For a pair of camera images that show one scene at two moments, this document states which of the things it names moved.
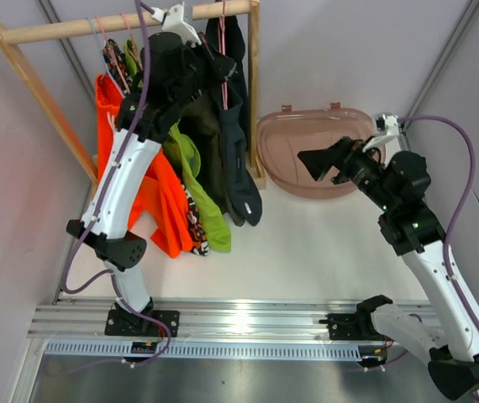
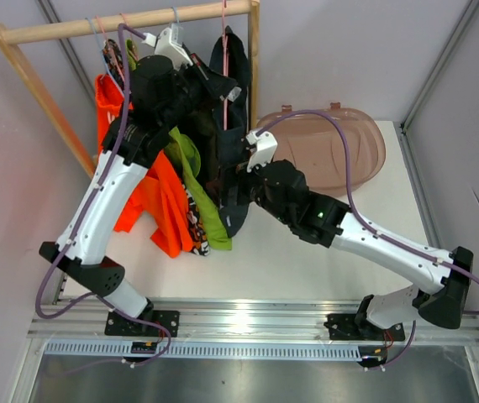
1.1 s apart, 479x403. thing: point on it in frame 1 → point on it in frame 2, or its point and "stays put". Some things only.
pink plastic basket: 281,135 stays put
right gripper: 343,155 → 237,175
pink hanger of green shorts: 132,40 stays put
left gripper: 220,66 → 210,81
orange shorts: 160,206 stays put
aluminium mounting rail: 211,321 stays put
